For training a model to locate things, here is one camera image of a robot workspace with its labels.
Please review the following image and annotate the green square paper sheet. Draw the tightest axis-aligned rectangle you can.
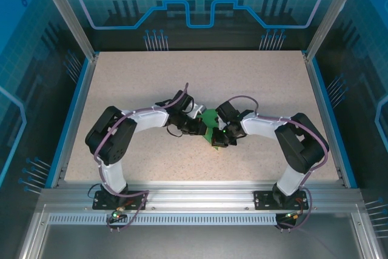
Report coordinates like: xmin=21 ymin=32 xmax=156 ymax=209
xmin=196 ymin=109 xmax=221 ymax=152

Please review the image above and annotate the grey metal panel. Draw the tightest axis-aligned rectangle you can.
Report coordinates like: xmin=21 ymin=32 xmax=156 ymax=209
xmin=39 ymin=224 xmax=364 ymax=259

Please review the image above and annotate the small connector with green light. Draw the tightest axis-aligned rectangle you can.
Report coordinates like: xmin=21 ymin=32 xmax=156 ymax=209
xmin=284 ymin=210 xmax=304 ymax=222
xmin=110 ymin=207 xmax=127 ymax=221

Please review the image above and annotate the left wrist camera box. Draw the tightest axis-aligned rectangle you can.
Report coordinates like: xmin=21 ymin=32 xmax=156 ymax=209
xmin=187 ymin=103 xmax=207 ymax=119

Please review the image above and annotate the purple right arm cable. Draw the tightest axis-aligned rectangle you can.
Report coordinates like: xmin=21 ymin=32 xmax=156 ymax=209
xmin=226 ymin=95 xmax=330 ymax=233

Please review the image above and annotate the aluminium mounting rail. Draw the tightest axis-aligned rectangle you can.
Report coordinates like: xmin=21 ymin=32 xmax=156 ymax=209
xmin=39 ymin=180 xmax=364 ymax=212

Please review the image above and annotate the slotted grey cable duct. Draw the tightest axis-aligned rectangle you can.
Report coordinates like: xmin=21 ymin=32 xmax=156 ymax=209
xmin=47 ymin=214 xmax=278 ymax=226

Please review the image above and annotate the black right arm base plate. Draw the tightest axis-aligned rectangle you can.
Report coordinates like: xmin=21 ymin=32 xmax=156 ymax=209
xmin=253 ymin=190 xmax=309 ymax=210

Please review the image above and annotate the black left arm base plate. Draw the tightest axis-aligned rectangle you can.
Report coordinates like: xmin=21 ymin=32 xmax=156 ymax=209
xmin=92 ymin=190 xmax=149 ymax=210

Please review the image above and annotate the thin black wire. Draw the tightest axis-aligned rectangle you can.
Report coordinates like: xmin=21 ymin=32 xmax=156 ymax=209
xmin=87 ymin=183 xmax=102 ymax=202

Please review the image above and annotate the aluminium frame post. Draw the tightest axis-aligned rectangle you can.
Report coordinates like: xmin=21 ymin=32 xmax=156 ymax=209
xmin=304 ymin=0 xmax=367 ymax=61
xmin=33 ymin=0 xmax=100 ymax=61

